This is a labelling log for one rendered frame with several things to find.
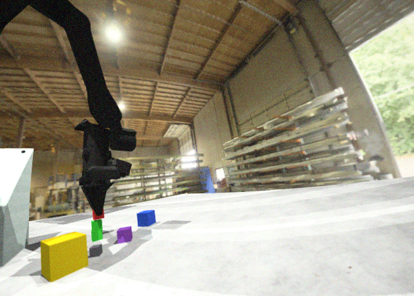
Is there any large yellow block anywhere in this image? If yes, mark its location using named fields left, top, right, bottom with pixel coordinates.
left=41, top=232, right=89, bottom=283

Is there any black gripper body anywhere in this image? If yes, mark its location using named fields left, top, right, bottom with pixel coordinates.
left=79, top=146, right=121, bottom=186

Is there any purple block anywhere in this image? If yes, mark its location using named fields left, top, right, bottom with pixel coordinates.
left=116, top=226, right=133, bottom=244

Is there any blue cube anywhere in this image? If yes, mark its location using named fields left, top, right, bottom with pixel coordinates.
left=136, top=210, right=156, bottom=227

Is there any red block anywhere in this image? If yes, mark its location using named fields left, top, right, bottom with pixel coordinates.
left=93, top=209, right=104, bottom=220

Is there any green block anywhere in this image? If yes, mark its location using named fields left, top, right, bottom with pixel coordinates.
left=91, top=230, right=103, bottom=242
left=91, top=219, right=102, bottom=232

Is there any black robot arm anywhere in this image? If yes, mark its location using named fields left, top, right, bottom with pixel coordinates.
left=0, top=0, right=137, bottom=177

